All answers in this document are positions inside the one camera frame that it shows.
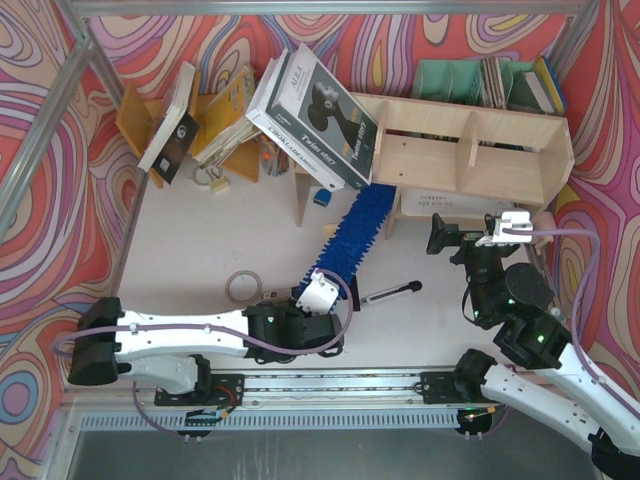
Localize white and black utility knife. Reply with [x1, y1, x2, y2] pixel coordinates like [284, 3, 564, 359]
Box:
[354, 280, 423, 311]

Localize blue microfiber duster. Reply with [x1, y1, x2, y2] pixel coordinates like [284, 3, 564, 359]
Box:
[295, 184, 396, 298]

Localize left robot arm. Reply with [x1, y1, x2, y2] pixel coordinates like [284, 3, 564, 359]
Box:
[68, 297, 344, 395]

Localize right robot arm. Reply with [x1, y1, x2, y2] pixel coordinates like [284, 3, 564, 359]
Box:
[414, 209, 639, 479]

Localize wooden desktop bookshelf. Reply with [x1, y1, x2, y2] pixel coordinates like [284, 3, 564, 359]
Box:
[290, 91, 575, 241]

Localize beige and black stapler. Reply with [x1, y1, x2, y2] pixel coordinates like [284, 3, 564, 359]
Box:
[260, 286, 298, 302]

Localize white paper notebook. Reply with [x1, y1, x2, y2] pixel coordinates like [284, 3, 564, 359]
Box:
[400, 188, 515, 219]

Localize pink pig toy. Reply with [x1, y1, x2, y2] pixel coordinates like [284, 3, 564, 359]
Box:
[532, 211, 557, 255]

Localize yellow sticky note pad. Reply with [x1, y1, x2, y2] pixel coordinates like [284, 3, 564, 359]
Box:
[323, 224, 338, 240]

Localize blue pencil sharpener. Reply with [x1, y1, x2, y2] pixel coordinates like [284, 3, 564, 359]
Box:
[313, 188, 332, 207]

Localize colored pencils cup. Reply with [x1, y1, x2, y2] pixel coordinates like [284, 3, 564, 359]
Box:
[259, 136, 290, 177]

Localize teal file organizer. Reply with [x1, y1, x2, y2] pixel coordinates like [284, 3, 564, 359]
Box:
[411, 60, 555, 114]

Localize Twins story dark book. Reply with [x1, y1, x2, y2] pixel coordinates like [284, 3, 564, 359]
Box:
[267, 44, 378, 190]

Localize yellow books stack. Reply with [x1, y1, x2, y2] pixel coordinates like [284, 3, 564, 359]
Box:
[192, 64, 258, 166]

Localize white Chokladfabriken book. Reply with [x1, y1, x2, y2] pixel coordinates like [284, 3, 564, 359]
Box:
[245, 49, 345, 192]

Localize blue and yellow book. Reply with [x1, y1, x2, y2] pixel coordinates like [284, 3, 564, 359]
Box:
[524, 56, 567, 116]

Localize white book black cover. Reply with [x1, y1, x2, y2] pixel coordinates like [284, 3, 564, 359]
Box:
[138, 61, 199, 184]

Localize yellow wooden book stand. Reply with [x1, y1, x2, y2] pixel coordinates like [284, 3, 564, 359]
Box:
[116, 69, 259, 187]

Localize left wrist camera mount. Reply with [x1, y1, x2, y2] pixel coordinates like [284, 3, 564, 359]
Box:
[296, 269, 339, 316]

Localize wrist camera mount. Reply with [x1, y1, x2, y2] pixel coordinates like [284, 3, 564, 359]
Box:
[475, 209, 534, 246]
[296, 269, 339, 316]

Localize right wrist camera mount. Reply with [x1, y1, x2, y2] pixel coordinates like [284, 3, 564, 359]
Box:
[475, 209, 534, 246]

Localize beige tape ring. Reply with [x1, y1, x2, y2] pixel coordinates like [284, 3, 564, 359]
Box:
[224, 269, 264, 303]

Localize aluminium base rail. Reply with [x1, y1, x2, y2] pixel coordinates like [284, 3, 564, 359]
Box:
[64, 367, 516, 409]

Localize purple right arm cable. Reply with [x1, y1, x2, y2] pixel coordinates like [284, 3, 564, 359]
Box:
[507, 227, 640, 421]

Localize brass padlock with ring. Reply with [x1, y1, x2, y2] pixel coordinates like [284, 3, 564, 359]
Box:
[192, 166, 229, 192]

